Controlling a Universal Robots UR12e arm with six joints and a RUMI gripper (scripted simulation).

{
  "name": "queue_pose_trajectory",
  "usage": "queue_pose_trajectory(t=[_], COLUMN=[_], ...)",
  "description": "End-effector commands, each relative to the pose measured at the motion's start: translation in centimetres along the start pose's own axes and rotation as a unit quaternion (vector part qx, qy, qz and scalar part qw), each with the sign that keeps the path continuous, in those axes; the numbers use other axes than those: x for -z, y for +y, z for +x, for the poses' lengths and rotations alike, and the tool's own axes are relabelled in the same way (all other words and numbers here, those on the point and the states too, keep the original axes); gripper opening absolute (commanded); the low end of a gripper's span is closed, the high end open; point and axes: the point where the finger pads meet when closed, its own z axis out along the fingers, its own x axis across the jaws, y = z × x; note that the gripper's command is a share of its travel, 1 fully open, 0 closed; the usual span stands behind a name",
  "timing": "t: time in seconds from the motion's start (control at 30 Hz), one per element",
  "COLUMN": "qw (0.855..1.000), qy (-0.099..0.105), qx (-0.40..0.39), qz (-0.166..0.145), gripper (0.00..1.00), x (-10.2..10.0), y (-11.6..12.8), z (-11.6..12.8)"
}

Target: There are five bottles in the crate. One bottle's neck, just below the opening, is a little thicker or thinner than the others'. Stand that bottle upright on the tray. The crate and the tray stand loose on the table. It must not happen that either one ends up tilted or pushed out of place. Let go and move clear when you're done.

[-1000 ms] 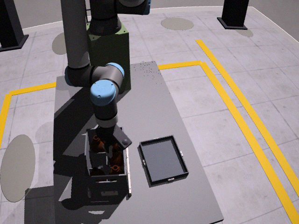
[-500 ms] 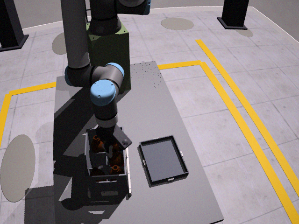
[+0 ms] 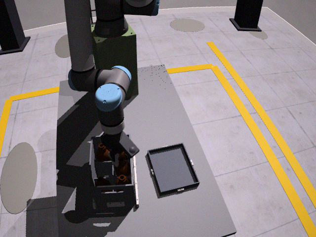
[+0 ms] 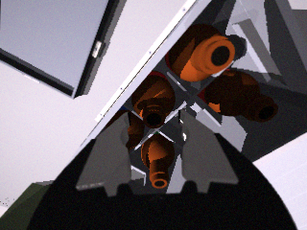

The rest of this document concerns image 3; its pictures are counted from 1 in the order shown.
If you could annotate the black plastic bottle crate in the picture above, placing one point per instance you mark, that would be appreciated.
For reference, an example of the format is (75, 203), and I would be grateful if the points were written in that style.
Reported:
(106, 170)

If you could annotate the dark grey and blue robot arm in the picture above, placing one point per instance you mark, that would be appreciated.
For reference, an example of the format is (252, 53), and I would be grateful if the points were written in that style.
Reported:
(110, 86)

